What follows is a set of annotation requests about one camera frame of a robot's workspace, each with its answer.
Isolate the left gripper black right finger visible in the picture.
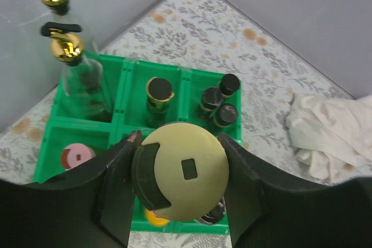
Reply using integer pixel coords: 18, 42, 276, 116
218, 134, 371, 247

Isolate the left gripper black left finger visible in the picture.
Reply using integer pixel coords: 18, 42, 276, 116
1, 131, 142, 247

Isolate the pink-lid spice jar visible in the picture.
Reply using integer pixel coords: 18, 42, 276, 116
60, 143, 96, 170

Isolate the red chili sauce bottle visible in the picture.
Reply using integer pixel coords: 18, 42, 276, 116
144, 209, 170, 227

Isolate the yellow-lid white sauce bottle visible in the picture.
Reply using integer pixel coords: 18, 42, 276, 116
131, 123, 229, 221

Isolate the clear gold-spout oil bottle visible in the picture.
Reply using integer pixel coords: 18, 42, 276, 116
40, 21, 113, 123

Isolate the black-lid seasoning shaker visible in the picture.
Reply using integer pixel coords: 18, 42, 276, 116
196, 87, 224, 121

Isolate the gold-cap pepper grinder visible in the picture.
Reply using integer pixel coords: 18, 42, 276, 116
146, 77, 174, 128

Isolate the dark round-cap bottle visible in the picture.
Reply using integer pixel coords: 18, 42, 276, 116
218, 73, 241, 99

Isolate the white crumpled cloth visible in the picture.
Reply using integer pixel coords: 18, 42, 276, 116
286, 94, 371, 184

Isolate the green plastic organizer tray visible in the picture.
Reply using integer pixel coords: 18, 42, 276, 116
32, 52, 245, 236

